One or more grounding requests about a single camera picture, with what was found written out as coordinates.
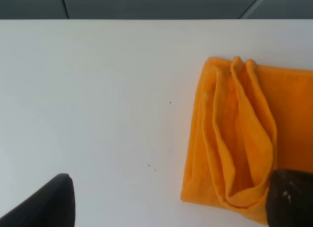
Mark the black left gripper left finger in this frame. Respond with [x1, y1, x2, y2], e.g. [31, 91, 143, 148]
[0, 173, 76, 227]

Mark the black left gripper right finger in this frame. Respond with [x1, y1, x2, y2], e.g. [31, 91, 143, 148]
[266, 169, 313, 227]

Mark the orange terry towel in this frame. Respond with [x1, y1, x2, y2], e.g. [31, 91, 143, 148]
[180, 57, 313, 225]

